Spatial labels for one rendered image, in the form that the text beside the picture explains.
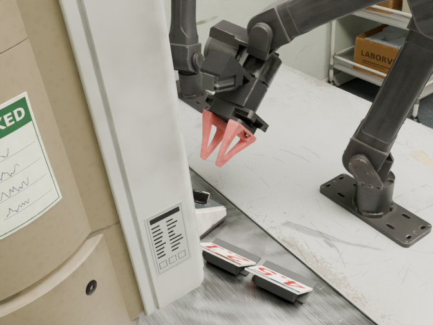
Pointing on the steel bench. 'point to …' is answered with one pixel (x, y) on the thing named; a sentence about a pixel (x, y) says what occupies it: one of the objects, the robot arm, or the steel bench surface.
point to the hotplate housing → (209, 218)
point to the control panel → (207, 204)
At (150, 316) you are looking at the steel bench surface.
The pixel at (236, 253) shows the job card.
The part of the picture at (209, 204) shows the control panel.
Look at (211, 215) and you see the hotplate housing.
